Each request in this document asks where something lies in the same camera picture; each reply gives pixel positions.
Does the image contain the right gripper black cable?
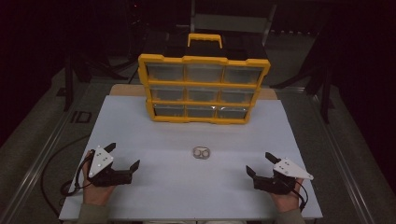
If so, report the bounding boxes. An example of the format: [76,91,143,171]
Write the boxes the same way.
[290,180,309,210]

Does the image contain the set of clear drawers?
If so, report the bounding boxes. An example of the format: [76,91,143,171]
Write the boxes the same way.
[146,63,264,119]

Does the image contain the clear plastic storage drawer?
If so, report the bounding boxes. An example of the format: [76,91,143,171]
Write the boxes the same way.
[186,63,224,83]

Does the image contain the yellow drawer organizer cabinet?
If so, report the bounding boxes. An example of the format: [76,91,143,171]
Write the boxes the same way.
[137,33,271,125]

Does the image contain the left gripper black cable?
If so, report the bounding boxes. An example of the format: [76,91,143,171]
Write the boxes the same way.
[60,152,94,197]

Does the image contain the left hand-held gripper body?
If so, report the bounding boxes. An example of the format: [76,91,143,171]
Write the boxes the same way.
[88,145,134,188]

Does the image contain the person's right hand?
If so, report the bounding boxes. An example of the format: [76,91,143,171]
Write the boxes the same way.
[269,179,304,214]

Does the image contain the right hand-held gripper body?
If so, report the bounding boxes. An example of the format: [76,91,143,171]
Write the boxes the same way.
[253,157,315,196]

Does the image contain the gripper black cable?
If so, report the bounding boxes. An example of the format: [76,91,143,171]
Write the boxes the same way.
[290,180,309,210]
[60,152,94,197]

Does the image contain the thin black cable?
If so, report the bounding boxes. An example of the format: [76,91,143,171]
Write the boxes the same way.
[40,133,92,217]

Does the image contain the person's left hand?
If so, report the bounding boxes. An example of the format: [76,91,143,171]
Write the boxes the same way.
[82,149,116,207]

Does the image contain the aluminium frame rail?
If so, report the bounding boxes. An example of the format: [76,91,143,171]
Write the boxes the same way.
[0,81,94,224]
[307,92,375,224]

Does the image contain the black tripod stand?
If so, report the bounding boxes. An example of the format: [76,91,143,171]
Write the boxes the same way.
[64,46,129,113]
[270,31,336,125]

